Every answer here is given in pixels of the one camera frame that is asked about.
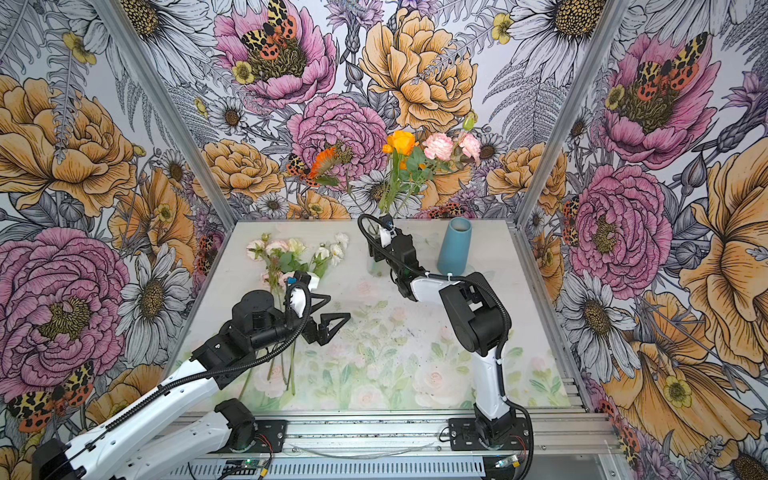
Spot pink white flower bunch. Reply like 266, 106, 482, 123
239, 232, 350, 397

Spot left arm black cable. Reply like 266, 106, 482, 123
83, 280, 313, 439

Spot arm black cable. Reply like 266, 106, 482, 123
83, 280, 313, 439
357, 213, 535, 469

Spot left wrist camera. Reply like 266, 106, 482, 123
286, 271, 320, 317

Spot orange marigold flower stem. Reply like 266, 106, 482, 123
303, 143, 373, 219

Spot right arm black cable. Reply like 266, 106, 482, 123
357, 213, 535, 469

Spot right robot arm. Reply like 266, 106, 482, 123
361, 229, 516, 444

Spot large pink peony stem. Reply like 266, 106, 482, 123
399, 111, 482, 185

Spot teal ceramic vase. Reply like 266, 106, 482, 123
437, 217, 472, 275

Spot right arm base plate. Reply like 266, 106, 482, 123
448, 417, 533, 452

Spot aluminium front rail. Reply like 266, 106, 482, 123
110, 410, 625, 460

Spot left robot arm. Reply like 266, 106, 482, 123
31, 284, 351, 479

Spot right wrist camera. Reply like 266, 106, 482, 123
378, 225, 397, 248

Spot clear ribbed glass vase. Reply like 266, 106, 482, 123
367, 245, 391, 278

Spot yellow orange poppy stem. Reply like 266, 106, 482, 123
378, 130, 427, 216

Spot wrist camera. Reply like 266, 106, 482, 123
286, 271, 320, 317
378, 225, 397, 248

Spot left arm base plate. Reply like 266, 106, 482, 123
225, 420, 288, 453

